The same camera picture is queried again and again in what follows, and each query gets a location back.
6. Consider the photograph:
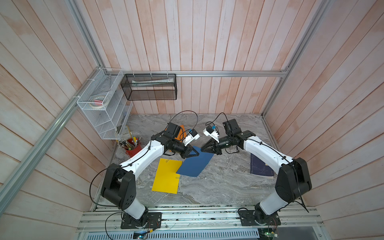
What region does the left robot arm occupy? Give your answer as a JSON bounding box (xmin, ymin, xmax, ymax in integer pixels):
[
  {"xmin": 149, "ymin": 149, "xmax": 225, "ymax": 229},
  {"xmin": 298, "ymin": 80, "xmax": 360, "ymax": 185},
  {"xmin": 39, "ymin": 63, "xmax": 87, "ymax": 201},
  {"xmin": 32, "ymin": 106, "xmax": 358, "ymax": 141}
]
[{"xmin": 101, "ymin": 123, "xmax": 200, "ymax": 220}]

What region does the white wire mesh shelf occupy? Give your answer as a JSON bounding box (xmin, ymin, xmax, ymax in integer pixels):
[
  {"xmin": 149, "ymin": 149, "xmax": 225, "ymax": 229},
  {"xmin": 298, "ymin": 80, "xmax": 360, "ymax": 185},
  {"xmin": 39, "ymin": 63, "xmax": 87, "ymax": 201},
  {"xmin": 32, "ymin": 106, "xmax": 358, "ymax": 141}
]
[{"xmin": 77, "ymin": 68, "xmax": 133, "ymax": 141}]

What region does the paper in black basket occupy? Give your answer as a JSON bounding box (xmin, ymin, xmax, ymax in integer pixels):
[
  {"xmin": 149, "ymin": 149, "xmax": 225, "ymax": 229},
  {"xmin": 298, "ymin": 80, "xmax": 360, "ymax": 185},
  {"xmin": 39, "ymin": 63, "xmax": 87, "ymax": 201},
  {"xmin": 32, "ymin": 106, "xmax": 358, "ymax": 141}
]
[{"xmin": 131, "ymin": 79, "xmax": 174, "ymax": 88}]

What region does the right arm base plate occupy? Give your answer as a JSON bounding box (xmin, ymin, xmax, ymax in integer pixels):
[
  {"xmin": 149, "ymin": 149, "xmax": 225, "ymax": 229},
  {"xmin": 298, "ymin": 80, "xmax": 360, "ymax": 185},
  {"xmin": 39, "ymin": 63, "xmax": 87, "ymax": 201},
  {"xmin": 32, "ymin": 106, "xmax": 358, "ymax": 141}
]
[{"xmin": 238, "ymin": 208, "xmax": 281, "ymax": 227}]

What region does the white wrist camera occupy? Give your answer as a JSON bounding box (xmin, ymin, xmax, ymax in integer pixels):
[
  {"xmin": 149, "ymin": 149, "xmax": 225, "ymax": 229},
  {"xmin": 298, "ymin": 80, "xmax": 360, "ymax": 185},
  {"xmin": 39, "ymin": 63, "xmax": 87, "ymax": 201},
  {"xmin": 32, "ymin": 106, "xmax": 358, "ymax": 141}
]
[
  {"xmin": 183, "ymin": 129, "xmax": 200, "ymax": 146},
  {"xmin": 204, "ymin": 125, "xmax": 220, "ymax": 143}
]

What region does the red pen holder cup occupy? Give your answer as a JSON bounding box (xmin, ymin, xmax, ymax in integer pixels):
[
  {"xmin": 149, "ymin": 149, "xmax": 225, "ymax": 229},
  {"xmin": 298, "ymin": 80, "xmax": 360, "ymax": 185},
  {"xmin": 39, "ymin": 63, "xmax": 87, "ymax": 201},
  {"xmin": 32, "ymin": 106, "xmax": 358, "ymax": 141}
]
[{"xmin": 126, "ymin": 139, "xmax": 142, "ymax": 158}]

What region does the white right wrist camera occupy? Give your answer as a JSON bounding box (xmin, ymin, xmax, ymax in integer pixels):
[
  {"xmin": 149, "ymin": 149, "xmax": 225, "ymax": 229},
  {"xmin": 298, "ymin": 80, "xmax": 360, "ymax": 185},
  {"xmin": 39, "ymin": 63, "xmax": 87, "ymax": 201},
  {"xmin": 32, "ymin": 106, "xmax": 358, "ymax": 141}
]
[{"xmin": 204, "ymin": 125, "xmax": 220, "ymax": 143}]

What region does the tape roll in shelf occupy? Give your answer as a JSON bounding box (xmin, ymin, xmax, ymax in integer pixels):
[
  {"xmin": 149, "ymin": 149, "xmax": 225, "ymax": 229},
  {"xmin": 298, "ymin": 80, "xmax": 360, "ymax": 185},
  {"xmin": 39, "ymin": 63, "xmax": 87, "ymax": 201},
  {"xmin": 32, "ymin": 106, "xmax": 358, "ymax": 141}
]
[{"xmin": 90, "ymin": 96, "xmax": 106, "ymax": 109}]

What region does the yellow paper document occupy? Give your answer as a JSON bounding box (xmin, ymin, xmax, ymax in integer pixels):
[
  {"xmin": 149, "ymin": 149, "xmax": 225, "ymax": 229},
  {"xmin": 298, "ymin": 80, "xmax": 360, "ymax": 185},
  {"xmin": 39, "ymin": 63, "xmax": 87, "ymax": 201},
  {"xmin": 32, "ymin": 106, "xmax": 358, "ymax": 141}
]
[{"xmin": 152, "ymin": 159, "xmax": 183, "ymax": 194}]

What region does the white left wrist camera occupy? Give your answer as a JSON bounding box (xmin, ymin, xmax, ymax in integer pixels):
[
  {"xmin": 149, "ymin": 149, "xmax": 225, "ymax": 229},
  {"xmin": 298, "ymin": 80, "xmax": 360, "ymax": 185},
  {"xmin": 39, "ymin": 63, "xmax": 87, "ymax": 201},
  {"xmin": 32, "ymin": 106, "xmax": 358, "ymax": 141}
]
[{"xmin": 183, "ymin": 129, "xmax": 200, "ymax": 146}]

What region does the black wire mesh basket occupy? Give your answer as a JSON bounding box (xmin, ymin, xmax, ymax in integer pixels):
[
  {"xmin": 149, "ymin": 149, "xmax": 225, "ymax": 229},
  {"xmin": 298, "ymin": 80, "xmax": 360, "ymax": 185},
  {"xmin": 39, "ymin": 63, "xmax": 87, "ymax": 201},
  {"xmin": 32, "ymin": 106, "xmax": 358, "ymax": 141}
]
[{"xmin": 120, "ymin": 73, "xmax": 178, "ymax": 101}]

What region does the dark navy book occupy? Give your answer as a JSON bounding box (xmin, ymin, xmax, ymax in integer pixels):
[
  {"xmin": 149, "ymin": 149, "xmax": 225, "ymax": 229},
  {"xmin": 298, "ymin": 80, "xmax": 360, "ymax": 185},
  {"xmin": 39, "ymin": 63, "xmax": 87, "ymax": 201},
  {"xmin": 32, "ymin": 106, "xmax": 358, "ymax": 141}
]
[{"xmin": 250, "ymin": 154, "xmax": 275, "ymax": 177}]

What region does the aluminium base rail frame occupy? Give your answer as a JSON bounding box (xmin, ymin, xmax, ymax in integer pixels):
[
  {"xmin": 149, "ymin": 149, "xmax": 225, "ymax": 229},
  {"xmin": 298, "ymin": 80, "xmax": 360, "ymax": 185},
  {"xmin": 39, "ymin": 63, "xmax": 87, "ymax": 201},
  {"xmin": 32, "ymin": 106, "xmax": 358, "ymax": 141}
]
[{"xmin": 75, "ymin": 204, "xmax": 330, "ymax": 240}]

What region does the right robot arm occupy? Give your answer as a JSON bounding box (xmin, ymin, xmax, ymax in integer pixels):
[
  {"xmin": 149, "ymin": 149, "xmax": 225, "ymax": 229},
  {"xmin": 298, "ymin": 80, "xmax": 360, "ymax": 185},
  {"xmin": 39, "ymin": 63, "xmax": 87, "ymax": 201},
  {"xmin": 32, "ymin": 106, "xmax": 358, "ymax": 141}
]
[{"xmin": 201, "ymin": 119, "xmax": 312, "ymax": 223}]

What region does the blue paper document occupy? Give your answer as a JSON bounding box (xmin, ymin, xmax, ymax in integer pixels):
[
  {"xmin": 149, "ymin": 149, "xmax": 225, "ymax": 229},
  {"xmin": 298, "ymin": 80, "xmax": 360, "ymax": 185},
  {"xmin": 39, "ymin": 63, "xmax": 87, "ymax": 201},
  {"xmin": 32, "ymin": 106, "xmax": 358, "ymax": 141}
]
[{"xmin": 177, "ymin": 147, "xmax": 214, "ymax": 177}]

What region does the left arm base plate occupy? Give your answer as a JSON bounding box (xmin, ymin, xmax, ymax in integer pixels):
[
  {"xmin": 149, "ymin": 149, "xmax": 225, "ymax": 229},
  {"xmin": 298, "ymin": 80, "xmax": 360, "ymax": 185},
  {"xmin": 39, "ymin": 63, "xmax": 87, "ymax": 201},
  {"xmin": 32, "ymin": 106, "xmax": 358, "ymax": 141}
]
[{"xmin": 121, "ymin": 210, "xmax": 162, "ymax": 230}]

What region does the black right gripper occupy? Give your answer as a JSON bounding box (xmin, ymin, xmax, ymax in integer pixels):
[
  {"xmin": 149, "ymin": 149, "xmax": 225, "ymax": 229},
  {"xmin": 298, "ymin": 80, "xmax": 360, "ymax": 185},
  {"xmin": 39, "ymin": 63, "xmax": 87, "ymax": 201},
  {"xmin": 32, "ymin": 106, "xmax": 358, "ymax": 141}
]
[{"xmin": 200, "ymin": 136, "xmax": 233, "ymax": 156}]

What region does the orange paper document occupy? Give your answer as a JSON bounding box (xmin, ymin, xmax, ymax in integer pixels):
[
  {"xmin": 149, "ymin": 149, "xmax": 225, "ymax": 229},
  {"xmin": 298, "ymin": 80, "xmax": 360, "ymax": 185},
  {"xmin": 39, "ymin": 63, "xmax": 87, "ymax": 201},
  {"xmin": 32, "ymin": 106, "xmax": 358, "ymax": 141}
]
[{"xmin": 176, "ymin": 125, "xmax": 185, "ymax": 142}]

